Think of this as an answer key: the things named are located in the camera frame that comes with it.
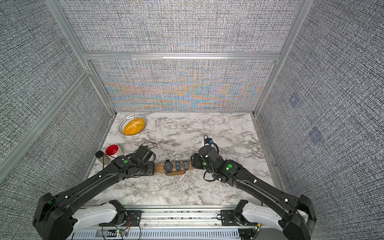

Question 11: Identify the small jar black lid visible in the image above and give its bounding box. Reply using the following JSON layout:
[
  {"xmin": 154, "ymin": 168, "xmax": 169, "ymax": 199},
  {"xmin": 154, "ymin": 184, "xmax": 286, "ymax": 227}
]
[{"xmin": 95, "ymin": 151, "xmax": 111, "ymax": 166}]

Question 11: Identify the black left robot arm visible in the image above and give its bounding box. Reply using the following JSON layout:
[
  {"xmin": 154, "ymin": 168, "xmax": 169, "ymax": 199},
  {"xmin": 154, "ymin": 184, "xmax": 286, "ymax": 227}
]
[{"xmin": 32, "ymin": 146, "xmax": 156, "ymax": 240}]

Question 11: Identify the aluminium front rail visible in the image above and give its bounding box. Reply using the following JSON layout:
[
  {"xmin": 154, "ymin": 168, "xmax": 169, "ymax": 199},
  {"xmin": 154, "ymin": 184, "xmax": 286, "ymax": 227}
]
[{"xmin": 71, "ymin": 205, "xmax": 301, "ymax": 230}]

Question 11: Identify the right white arm base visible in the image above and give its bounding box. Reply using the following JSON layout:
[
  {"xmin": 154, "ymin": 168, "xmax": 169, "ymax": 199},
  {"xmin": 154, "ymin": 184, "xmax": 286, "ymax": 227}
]
[{"xmin": 233, "ymin": 200, "xmax": 283, "ymax": 232}]

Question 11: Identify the left white arm base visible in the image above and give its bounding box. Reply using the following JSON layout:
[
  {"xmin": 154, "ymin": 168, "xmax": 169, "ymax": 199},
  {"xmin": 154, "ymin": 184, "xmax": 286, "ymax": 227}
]
[{"xmin": 72, "ymin": 200, "xmax": 127, "ymax": 232}]

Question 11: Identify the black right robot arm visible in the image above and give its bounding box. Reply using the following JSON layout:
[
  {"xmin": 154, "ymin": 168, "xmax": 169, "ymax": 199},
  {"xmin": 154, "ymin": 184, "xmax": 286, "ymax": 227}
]
[{"xmin": 191, "ymin": 145, "xmax": 317, "ymax": 240}]

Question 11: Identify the white vented cable duct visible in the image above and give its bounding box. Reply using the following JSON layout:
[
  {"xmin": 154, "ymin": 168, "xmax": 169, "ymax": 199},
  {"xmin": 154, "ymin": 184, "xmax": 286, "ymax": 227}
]
[{"xmin": 68, "ymin": 228, "xmax": 241, "ymax": 240}]

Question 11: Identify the white patterned bowl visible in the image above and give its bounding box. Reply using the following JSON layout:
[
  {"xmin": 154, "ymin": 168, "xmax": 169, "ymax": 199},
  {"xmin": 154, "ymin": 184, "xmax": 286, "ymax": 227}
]
[{"xmin": 118, "ymin": 114, "xmax": 147, "ymax": 135}]

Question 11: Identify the wooden watch stand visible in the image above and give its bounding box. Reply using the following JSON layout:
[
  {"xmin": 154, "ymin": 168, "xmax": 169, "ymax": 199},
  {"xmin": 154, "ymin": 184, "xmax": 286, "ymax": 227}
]
[{"xmin": 155, "ymin": 161, "xmax": 195, "ymax": 176}]

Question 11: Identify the white mug red inside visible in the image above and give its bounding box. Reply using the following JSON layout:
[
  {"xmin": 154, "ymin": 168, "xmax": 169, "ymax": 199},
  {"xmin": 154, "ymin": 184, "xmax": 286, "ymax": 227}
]
[{"xmin": 105, "ymin": 144, "xmax": 124, "ymax": 159}]

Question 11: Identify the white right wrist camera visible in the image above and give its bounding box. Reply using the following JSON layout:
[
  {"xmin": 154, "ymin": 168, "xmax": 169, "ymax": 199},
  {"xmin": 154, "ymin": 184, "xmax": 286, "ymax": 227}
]
[{"xmin": 204, "ymin": 138, "xmax": 214, "ymax": 145}]

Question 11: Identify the black slim watch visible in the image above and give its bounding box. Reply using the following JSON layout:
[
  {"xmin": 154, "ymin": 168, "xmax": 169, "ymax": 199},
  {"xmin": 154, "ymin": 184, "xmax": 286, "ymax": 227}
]
[
  {"xmin": 182, "ymin": 161, "xmax": 190, "ymax": 171},
  {"xmin": 174, "ymin": 161, "xmax": 182, "ymax": 172}
]

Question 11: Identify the orange food in bowl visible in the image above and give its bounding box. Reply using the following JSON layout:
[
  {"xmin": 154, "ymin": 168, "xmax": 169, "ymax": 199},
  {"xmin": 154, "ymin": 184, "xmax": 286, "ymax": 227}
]
[{"xmin": 123, "ymin": 118, "xmax": 146, "ymax": 136}]

